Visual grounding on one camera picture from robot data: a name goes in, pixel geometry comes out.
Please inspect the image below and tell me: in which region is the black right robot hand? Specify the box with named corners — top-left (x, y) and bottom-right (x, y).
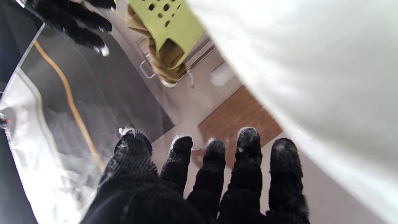
top-left (26, 0), bottom-right (117, 57)

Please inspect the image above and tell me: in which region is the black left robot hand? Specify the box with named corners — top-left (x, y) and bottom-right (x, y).
top-left (79, 127), bottom-right (311, 224)

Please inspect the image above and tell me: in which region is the brown pillowcase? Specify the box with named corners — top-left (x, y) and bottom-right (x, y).
top-left (125, 5), bottom-right (187, 84)

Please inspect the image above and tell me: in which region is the white pillow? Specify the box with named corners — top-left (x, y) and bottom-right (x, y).
top-left (185, 0), bottom-right (398, 224)

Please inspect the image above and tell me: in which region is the yellow perforated laundry basket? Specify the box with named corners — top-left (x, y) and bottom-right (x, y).
top-left (126, 0), bottom-right (206, 70)

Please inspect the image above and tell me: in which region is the brown wooden cutting board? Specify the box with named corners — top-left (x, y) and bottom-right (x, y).
top-left (191, 86), bottom-right (283, 170)

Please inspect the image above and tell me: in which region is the white candle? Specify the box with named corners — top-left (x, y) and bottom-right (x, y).
top-left (211, 62), bottom-right (238, 87)

